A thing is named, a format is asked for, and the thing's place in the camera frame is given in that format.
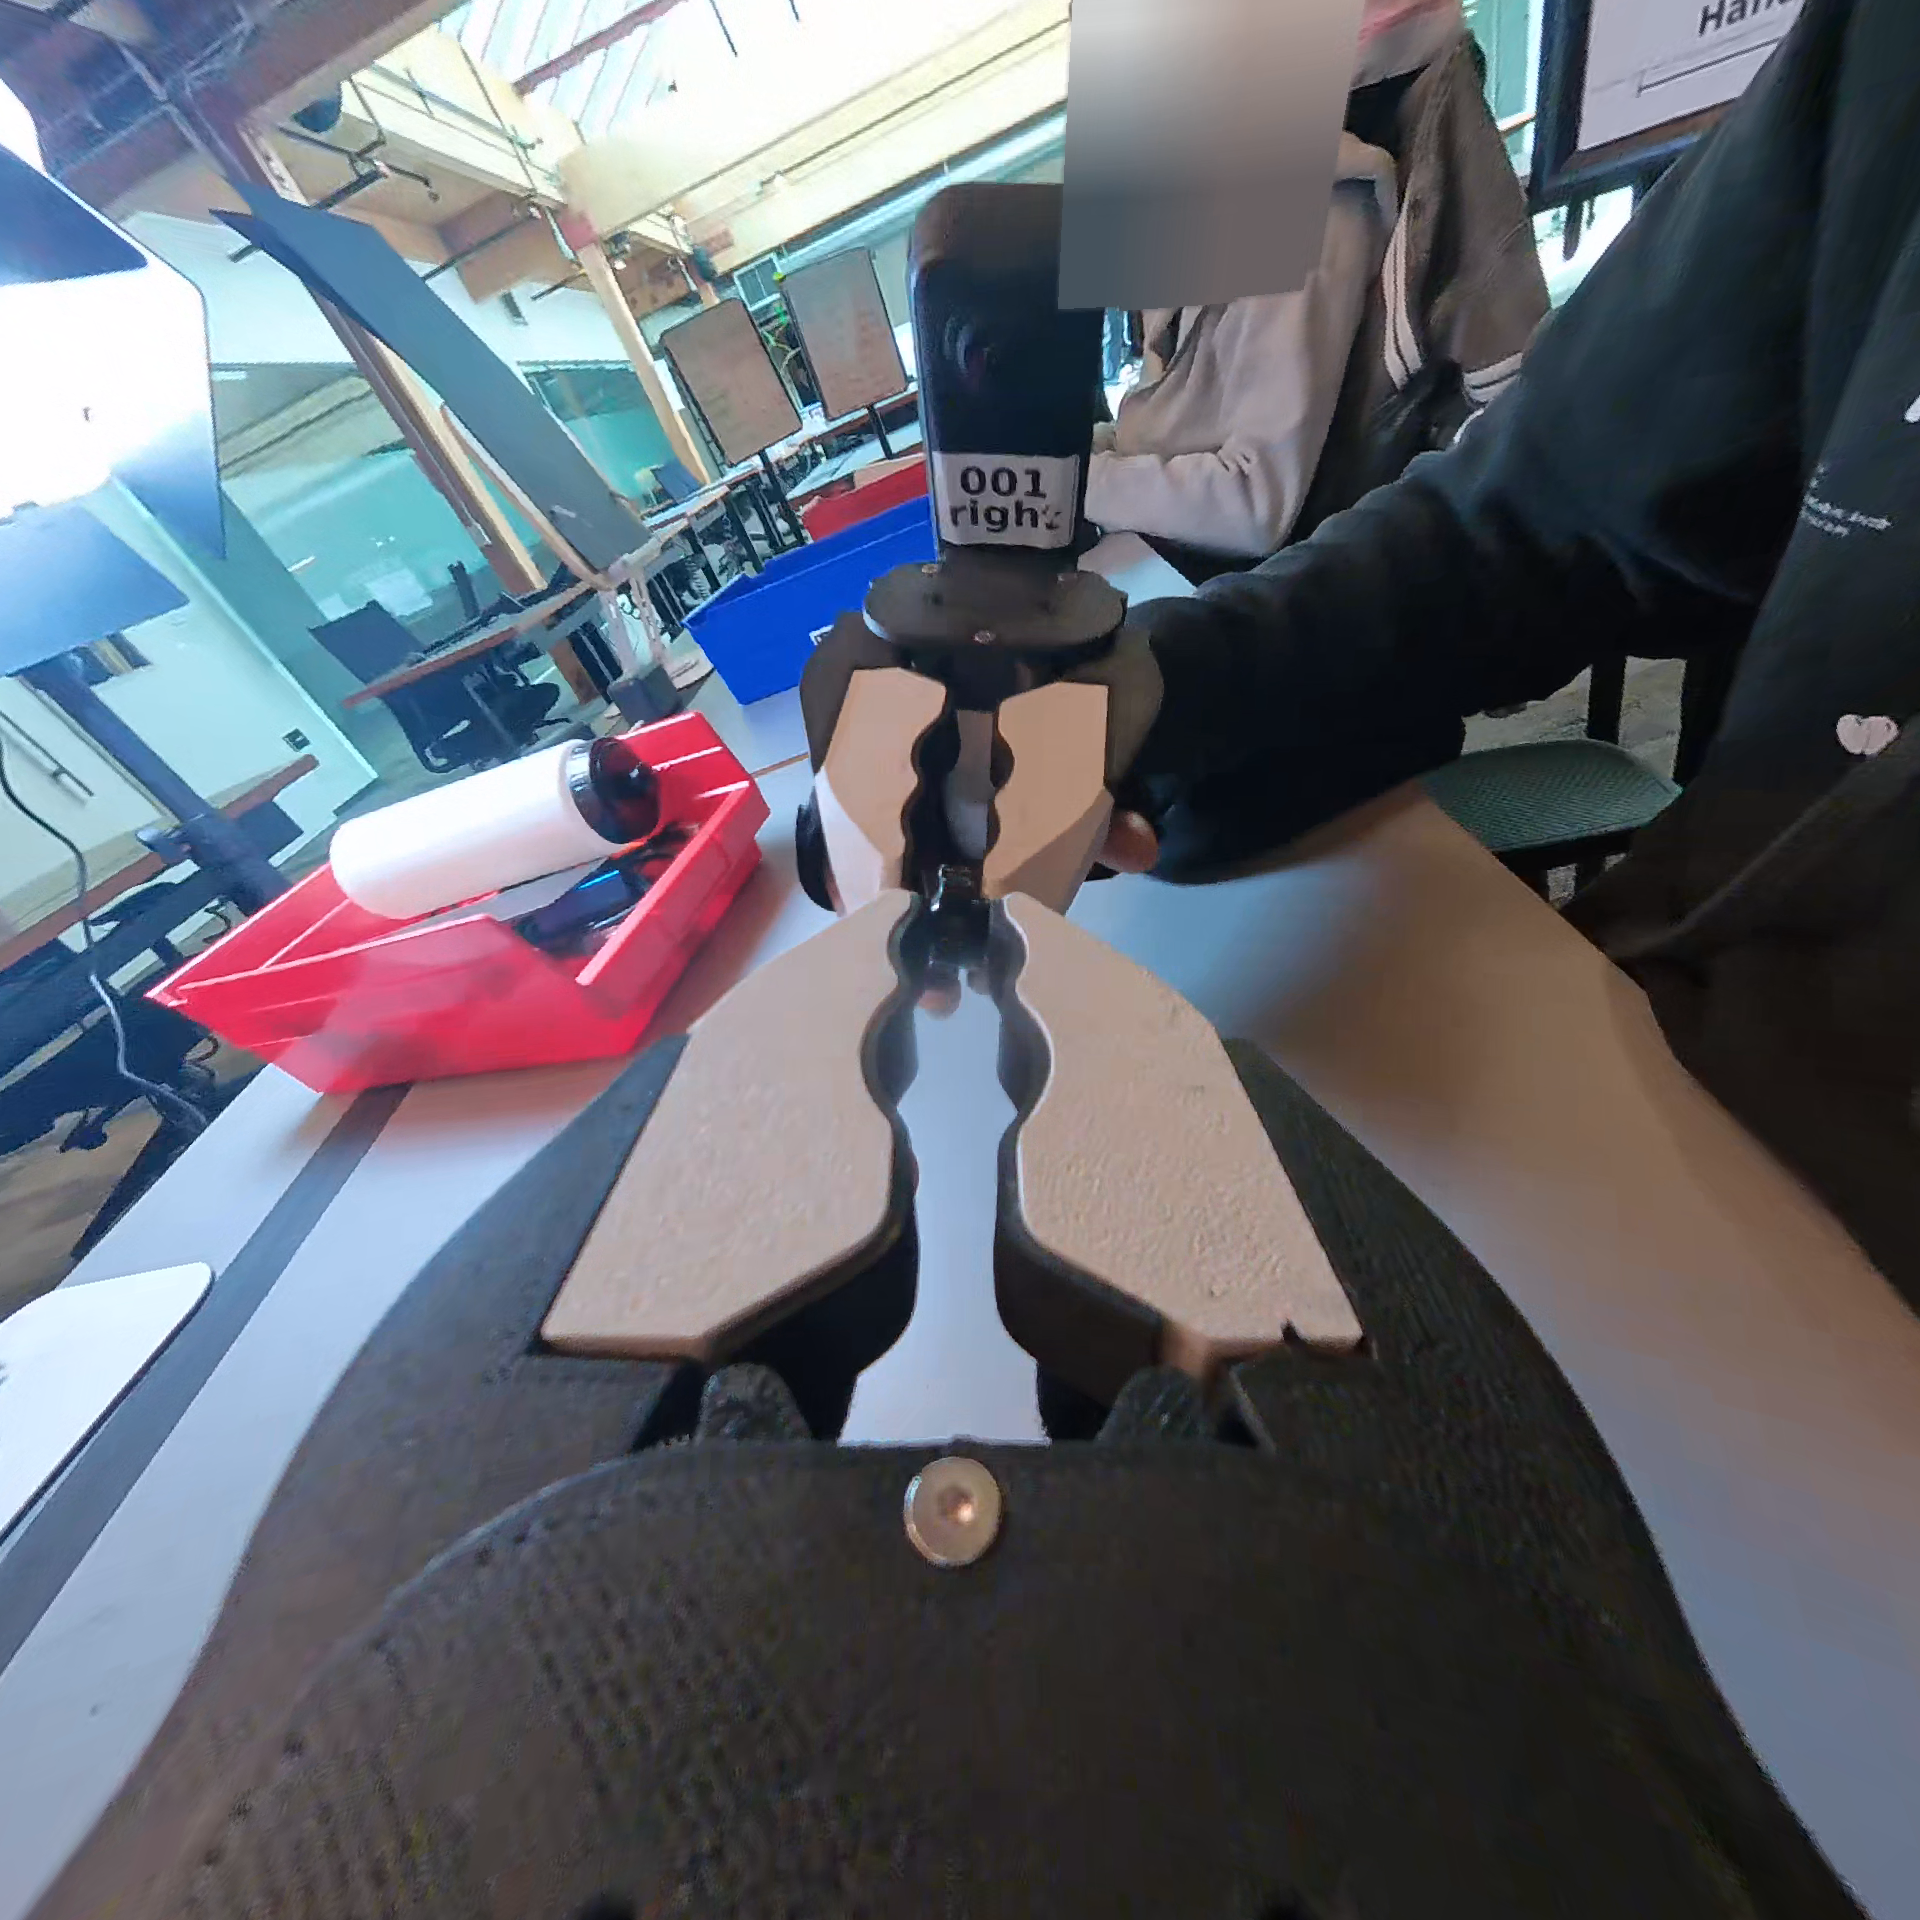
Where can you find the black office chair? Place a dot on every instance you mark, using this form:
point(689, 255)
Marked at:
point(434, 690)

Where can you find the white bottle black cap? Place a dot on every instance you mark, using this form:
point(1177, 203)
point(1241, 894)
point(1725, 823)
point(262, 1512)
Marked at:
point(451, 832)

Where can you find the wooden board stand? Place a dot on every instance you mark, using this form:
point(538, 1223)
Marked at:
point(638, 600)

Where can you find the dark green chair seat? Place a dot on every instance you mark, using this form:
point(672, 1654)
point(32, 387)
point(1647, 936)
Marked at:
point(1546, 786)

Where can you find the small black item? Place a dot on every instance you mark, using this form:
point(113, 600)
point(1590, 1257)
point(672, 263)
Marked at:
point(954, 931)

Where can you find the rolling whiteboard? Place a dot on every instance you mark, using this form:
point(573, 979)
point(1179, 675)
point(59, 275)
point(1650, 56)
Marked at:
point(731, 382)
point(845, 329)

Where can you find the black light stand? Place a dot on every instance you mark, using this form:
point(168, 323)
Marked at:
point(150, 765)

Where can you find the studio light panel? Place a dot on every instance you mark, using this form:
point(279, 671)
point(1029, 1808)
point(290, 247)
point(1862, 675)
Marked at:
point(90, 376)

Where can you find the small grey box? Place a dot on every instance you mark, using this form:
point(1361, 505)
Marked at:
point(642, 698)

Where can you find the dark blue pouch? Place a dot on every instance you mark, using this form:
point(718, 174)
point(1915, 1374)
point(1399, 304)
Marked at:
point(579, 907)

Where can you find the black-framed white sign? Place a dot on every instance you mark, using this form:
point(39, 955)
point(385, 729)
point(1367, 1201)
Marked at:
point(1650, 89)

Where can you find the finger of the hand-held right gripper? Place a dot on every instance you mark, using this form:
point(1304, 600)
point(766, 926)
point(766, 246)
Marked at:
point(1059, 795)
point(870, 779)

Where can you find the blue plastic bin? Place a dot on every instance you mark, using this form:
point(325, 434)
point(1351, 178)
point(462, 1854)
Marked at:
point(810, 616)

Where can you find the red plastic bin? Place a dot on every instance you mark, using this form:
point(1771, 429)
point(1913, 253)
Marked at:
point(451, 1003)
point(870, 503)

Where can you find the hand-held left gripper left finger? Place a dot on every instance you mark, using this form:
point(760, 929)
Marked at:
point(734, 1184)

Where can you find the person's right hand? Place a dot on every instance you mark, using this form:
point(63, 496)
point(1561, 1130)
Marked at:
point(1126, 845)

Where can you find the black flag panel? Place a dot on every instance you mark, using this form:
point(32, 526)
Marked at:
point(451, 390)

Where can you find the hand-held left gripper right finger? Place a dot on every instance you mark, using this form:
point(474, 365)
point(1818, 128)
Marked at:
point(1171, 1184)

